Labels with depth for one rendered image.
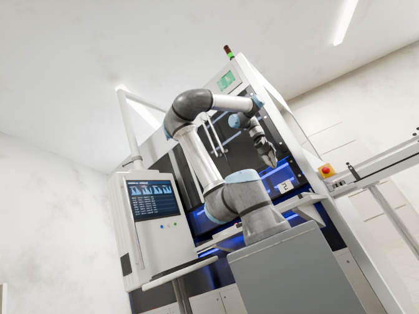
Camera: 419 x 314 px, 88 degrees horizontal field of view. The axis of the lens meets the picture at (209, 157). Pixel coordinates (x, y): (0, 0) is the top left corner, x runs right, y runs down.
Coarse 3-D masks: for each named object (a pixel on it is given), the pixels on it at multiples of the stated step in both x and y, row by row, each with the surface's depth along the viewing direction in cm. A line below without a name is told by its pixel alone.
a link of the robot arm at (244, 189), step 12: (228, 180) 73; (240, 180) 70; (252, 180) 70; (228, 192) 74; (240, 192) 69; (252, 192) 68; (264, 192) 70; (228, 204) 74; (240, 204) 69; (252, 204) 67
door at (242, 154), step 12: (240, 96) 166; (264, 108) 152; (216, 120) 176; (216, 132) 175; (228, 132) 168; (240, 132) 162; (264, 132) 150; (228, 144) 166; (240, 144) 160; (252, 144) 154; (276, 144) 144; (228, 156) 165; (240, 156) 159; (252, 156) 153; (276, 156) 143; (240, 168) 157; (252, 168) 152
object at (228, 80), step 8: (232, 64) 172; (224, 72) 175; (232, 72) 171; (216, 80) 179; (224, 80) 174; (232, 80) 170; (240, 80) 165; (216, 88) 178; (224, 88) 173; (232, 88) 169
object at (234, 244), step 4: (240, 236) 143; (228, 240) 131; (232, 240) 134; (236, 240) 137; (240, 240) 140; (216, 244) 121; (220, 244) 123; (224, 244) 126; (228, 244) 129; (232, 244) 132; (236, 244) 135; (240, 244) 138; (244, 244) 142; (216, 248) 123; (220, 248) 124; (224, 248) 125; (228, 248) 127; (232, 248) 130; (236, 248) 133; (240, 248) 136
